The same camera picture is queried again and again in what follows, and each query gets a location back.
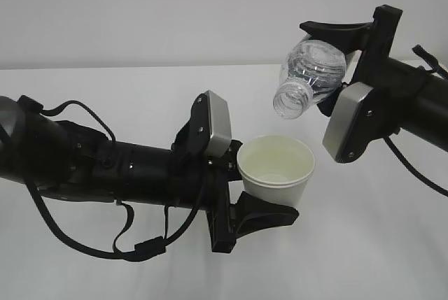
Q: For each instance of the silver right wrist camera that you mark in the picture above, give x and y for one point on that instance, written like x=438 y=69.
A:
x=356 y=120

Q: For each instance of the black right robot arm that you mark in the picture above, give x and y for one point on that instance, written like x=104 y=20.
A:
x=417 y=100

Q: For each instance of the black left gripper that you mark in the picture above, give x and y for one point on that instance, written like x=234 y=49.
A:
x=228 y=222

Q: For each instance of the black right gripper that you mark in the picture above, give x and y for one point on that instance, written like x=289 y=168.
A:
x=374 y=39

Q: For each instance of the clear water bottle green label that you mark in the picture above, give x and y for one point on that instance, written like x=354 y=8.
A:
x=311 y=72

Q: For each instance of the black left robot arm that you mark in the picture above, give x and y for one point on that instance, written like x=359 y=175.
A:
x=62 y=160

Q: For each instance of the white paper cup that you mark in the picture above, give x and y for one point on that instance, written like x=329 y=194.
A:
x=275 y=168

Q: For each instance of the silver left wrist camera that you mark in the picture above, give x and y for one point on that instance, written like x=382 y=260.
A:
x=208 y=130

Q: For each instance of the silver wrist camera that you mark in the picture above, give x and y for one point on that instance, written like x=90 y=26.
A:
x=208 y=130
x=356 y=120

